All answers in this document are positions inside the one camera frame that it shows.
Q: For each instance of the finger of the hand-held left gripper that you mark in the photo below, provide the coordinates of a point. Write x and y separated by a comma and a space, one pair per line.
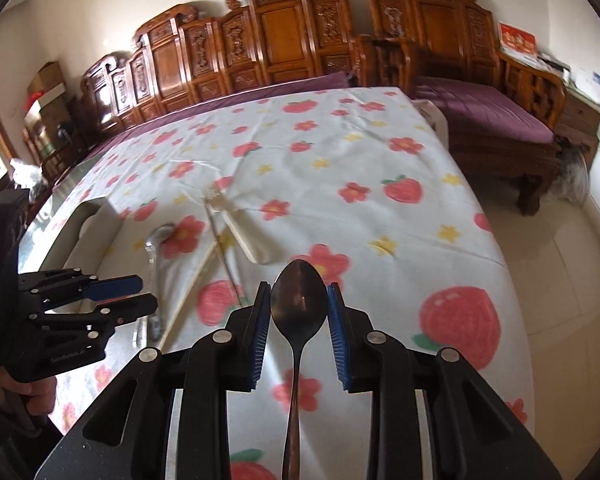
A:
130, 307
115, 287

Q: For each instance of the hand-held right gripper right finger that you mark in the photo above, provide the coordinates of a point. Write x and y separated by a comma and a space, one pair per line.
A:
339, 340

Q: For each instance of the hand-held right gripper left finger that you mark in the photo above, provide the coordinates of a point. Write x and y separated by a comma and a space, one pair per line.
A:
260, 335

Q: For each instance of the rectangular metal tin container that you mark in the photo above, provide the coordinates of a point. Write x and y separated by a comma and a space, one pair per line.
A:
87, 240

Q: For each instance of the light wooden chopstick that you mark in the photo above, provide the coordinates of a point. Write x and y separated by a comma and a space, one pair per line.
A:
190, 290

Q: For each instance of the person's left hand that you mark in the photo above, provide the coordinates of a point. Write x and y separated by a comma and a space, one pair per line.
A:
42, 395

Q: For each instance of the stacked cardboard boxes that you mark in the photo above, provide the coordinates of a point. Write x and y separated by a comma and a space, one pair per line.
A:
50, 130

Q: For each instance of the red artificial flowers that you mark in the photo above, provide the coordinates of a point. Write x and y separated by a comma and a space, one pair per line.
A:
34, 100

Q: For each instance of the white cardboard box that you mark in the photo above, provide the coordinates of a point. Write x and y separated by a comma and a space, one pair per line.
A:
52, 96

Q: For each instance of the strawberry flower printed tablecloth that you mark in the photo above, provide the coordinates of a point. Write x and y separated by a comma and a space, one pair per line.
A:
330, 170

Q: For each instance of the brown cardboard box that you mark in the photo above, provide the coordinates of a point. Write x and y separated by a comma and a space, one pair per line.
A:
47, 75

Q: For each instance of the white plastic stool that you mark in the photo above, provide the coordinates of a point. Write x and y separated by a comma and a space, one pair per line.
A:
432, 120

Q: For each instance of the purple armchair cushion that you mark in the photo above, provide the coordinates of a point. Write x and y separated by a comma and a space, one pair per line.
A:
485, 110

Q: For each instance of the grey plastic bag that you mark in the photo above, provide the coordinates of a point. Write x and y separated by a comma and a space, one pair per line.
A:
572, 177

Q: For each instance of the carved wooden sofa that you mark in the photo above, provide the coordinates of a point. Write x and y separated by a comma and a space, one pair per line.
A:
275, 30

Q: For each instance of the wooden side table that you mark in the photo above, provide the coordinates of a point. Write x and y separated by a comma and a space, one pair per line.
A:
580, 120

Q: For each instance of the carved wooden armchair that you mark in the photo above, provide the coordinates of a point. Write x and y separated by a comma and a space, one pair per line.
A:
430, 15

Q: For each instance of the tissue box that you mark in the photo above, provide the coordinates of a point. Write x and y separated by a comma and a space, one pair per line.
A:
552, 62

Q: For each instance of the white tabletop device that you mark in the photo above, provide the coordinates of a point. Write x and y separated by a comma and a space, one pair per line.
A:
590, 87

